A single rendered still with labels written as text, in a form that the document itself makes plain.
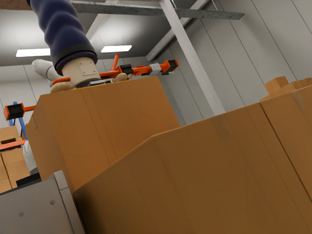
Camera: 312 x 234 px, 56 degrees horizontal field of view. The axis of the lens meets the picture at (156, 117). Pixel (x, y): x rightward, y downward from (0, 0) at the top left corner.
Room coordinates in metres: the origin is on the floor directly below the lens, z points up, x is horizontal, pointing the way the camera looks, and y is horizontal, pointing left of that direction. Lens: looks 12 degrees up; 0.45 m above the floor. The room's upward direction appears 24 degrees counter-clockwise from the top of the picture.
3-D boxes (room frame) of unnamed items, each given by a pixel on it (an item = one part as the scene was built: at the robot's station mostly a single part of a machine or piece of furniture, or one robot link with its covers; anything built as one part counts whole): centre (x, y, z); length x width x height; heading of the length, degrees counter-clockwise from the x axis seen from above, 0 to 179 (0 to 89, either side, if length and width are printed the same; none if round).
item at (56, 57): (1.41, 0.26, 1.19); 0.23 x 0.23 x 0.04
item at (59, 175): (1.19, 0.57, 0.58); 0.70 x 0.03 x 0.06; 38
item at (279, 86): (8.02, -3.54, 0.87); 1.20 x 1.01 x 1.74; 131
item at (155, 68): (1.70, -0.10, 1.08); 0.07 x 0.07 x 0.04; 38
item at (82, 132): (1.42, 0.27, 0.74); 0.60 x 0.40 x 0.40; 128
